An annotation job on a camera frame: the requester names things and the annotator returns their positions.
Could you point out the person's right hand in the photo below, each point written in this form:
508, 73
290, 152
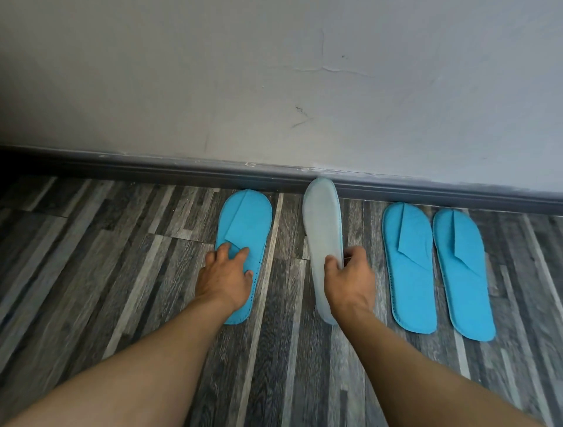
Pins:
352, 288

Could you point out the person's left hand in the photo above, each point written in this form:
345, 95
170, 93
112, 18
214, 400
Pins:
222, 281

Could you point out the person's right thumb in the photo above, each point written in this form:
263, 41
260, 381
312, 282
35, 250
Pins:
331, 269

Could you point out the person's left middle finger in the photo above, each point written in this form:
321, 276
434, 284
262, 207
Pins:
222, 252

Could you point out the person's left thumb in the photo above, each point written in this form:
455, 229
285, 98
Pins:
249, 280

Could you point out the blue disposable slipper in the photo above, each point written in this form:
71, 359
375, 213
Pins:
323, 220
411, 272
248, 220
464, 277

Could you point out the person's left forearm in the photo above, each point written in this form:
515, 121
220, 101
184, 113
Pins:
132, 374

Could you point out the person's right forearm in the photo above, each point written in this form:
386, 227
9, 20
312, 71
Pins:
418, 378

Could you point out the dark grey baseboard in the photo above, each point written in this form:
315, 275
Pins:
176, 169

